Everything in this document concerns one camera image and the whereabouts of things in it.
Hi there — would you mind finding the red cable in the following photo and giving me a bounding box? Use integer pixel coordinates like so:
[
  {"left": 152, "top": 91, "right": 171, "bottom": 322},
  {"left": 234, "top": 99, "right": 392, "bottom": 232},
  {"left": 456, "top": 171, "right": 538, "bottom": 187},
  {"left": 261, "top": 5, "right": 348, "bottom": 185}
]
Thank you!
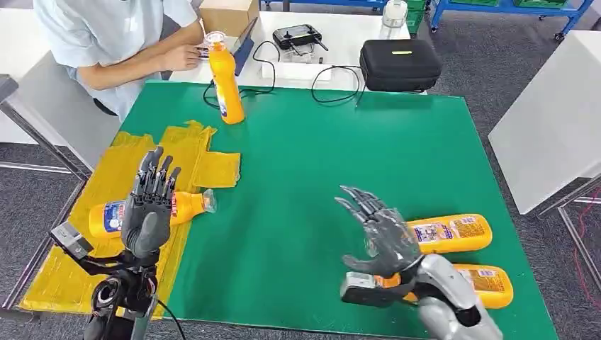
[{"left": 571, "top": 187, "right": 601, "bottom": 301}]

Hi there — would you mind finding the blue metal rack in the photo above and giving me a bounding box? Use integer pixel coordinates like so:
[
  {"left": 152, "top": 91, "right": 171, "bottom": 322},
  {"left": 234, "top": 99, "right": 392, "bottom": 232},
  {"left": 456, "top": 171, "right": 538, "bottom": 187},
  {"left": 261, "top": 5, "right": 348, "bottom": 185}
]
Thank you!
[{"left": 429, "top": 0, "right": 595, "bottom": 41}]

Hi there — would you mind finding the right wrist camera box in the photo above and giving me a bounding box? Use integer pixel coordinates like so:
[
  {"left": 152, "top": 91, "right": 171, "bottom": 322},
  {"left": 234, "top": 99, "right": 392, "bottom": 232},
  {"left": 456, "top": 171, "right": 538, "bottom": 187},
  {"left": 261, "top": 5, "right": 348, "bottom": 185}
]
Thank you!
[{"left": 339, "top": 271, "right": 410, "bottom": 309}]

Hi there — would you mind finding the white table with steel legs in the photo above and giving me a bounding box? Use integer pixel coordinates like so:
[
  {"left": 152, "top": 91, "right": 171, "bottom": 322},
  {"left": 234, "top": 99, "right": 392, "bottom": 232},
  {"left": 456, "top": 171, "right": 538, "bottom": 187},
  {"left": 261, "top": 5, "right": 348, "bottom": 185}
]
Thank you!
[{"left": 0, "top": 6, "right": 122, "bottom": 181}]

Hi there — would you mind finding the black zip case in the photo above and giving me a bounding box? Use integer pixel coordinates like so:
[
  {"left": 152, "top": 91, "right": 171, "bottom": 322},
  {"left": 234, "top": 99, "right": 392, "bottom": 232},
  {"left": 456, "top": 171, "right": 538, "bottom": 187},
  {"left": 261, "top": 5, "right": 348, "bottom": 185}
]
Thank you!
[{"left": 359, "top": 38, "right": 443, "bottom": 94}]

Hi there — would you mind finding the green mat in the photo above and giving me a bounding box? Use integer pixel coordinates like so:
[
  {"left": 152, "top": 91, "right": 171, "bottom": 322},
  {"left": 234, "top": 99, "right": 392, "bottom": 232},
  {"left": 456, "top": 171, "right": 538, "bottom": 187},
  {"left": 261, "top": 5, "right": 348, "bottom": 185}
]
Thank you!
[{"left": 119, "top": 80, "right": 560, "bottom": 340}]

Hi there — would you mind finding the yellow sheet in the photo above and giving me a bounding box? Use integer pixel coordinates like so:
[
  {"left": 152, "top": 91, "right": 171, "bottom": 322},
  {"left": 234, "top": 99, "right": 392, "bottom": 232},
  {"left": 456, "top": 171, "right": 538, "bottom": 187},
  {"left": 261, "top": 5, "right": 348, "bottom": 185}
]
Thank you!
[{"left": 18, "top": 120, "right": 242, "bottom": 320}]

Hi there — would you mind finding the person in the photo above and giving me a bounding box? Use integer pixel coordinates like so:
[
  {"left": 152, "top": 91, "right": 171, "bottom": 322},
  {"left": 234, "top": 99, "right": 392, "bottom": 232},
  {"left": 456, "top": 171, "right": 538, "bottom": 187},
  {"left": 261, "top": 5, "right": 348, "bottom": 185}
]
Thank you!
[{"left": 33, "top": 0, "right": 206, "bottom": 123}]

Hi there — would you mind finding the black looped cable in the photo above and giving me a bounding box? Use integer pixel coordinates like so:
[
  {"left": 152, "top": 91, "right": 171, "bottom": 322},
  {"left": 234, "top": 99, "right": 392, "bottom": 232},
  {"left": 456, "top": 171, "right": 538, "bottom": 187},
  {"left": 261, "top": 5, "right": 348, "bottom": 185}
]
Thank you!
[{"left": 310, "top": 64, "right": 367, "bottom": 106}]

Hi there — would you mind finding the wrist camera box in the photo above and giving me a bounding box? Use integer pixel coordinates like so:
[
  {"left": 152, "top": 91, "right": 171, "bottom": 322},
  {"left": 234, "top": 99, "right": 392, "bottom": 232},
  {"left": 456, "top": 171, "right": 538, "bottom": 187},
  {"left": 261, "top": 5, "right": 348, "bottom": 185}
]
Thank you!
[
  {"left": 50, "top": 221, "right": 95, "bottom": 261},
  {"left": 339, "top": 271, "right": 410, "bottom": 309}
]

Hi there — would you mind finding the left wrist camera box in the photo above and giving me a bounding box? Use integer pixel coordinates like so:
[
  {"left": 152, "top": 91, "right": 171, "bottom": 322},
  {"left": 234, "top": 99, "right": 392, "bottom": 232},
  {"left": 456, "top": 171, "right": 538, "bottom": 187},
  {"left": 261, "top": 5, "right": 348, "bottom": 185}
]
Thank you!
[{"left": 50, "top": 221, "right": 95, "bottom": 261}]

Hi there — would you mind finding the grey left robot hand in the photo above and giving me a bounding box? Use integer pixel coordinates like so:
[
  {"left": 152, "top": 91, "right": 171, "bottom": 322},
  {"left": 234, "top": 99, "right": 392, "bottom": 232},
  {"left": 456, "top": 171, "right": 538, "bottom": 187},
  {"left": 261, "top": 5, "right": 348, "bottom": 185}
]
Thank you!
[{"left": 120, "top": 146, "right": 182, "bottom": 261}]

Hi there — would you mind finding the black cable with tablet plug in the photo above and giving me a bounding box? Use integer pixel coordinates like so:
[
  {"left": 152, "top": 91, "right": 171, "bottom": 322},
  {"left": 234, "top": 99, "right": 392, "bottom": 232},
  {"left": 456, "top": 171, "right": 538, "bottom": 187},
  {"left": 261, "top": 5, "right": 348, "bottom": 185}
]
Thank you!
[{"left": 203, "top": 40, "right": 281, "bottom": 110}]

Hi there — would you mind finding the clear plastic jar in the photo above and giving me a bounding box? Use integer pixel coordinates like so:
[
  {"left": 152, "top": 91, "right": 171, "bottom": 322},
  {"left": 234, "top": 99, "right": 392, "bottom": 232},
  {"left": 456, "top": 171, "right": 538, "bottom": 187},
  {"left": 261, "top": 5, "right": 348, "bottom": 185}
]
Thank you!
[{"left": 379, "top": 0, "right": 410, "bottom": 40}]

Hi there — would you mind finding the orange drink bottle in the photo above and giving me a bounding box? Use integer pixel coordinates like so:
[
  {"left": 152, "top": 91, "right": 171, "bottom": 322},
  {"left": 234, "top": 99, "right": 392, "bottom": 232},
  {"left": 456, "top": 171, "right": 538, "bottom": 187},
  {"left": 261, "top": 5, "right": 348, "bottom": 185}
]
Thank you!
[
  {"left": 204, "top": 30, "right": 246, "bottom": 126},
  {"left": 374, "top": 263, "right": 515, "bottom": 311},
  {"left": 88, "top": 188, "right": 218, "bottom": 240},
  {"left": 405, "top": 213, "right": 494, "bottom": 255}
]

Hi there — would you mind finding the large white side table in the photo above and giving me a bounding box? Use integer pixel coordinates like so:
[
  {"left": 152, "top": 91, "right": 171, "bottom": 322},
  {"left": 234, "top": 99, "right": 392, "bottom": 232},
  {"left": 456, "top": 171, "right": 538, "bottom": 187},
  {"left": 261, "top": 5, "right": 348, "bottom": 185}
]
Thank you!
[{"left": 488, "top": 30, "right": 601, "bottom": 290}]

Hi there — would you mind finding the green crate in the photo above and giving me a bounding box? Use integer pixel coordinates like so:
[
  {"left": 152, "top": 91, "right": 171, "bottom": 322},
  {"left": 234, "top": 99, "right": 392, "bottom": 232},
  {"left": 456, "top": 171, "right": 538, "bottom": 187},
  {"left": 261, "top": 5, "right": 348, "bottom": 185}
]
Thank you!
[{"left": 405, "top": 0, "right": 429, "bottom": 33}]

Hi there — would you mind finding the person's right hand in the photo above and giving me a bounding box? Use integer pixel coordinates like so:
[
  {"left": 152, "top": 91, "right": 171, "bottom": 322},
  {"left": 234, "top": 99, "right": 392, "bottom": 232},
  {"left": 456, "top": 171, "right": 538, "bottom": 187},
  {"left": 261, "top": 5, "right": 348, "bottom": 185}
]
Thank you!
[{"left": 162, "top": 43, "right": 203, "bottom": 73}]

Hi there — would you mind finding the tablet in blue case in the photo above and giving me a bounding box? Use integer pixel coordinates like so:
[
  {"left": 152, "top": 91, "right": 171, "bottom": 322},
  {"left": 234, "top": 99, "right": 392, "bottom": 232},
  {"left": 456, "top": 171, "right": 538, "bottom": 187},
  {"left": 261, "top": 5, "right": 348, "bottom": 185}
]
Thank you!
[{"left": 232, "top": 18, "right": 259, "bottom": 77}]

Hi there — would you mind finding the white back table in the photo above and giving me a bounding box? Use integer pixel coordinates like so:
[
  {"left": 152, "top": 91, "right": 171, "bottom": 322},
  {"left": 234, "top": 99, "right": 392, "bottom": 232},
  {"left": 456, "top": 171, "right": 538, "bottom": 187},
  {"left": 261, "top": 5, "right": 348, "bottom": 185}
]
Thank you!
[{"left": 169, "top": 11, "right": 428, "bottom": 95}]

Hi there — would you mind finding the black remote controller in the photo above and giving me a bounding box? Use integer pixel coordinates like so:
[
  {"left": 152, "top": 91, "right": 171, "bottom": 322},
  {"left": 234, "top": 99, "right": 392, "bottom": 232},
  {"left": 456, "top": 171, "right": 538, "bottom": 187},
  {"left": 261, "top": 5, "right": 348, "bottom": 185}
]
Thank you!
[{"left": 272, "top": 24, "right": 330, "bottom": 52}]

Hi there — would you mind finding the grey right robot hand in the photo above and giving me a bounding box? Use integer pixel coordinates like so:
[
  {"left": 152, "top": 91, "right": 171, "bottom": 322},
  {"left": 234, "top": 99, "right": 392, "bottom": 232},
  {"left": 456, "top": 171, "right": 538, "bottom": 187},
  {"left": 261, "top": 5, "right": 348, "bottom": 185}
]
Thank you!
[{"left": 334, "top": 186, "right": 424, "bottom": 278}]

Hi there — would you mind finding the cardboard box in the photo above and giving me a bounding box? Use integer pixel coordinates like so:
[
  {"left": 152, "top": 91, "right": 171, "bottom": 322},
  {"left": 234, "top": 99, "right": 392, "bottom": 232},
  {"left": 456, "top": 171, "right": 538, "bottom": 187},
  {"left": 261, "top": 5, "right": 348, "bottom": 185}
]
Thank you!
[{"left": 199, "top": 0, "right": 260, "bottom": 38}]

